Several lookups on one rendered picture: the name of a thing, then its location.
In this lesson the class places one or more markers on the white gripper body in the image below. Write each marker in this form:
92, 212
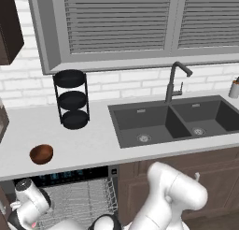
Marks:
19, 219

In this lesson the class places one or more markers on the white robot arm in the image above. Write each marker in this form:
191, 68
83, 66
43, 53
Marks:
174, 190

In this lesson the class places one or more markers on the black dishwasher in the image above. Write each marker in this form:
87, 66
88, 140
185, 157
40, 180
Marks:
68, 175

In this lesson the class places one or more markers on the brown wooden bowl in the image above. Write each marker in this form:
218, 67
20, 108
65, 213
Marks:
41, 154

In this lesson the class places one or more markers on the brown cupboard door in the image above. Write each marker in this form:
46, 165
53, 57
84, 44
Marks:
222, 184
133, 190

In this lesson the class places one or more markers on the dark boxy appliance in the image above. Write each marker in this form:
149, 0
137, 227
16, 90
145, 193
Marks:
3, 121

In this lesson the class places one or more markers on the black three-tier stand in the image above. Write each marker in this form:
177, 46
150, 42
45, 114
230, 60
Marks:
72, 98

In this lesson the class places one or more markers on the dark grey double sink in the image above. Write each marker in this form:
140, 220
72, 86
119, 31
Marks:
161, 123

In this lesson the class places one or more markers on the dark grey tap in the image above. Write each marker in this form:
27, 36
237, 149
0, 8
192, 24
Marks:
173, 84

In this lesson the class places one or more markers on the wide grey window blind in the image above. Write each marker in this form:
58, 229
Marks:
118, 20

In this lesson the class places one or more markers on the white soap dispenser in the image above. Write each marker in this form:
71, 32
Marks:
234, 89

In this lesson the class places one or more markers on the narrow grey window blind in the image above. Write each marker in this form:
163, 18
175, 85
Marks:
210, 18

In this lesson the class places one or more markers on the grey window frame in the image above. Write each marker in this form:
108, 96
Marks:
46, 37

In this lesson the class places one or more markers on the dark brown wall cupboard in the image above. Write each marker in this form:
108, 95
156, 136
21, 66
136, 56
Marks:
9, 25

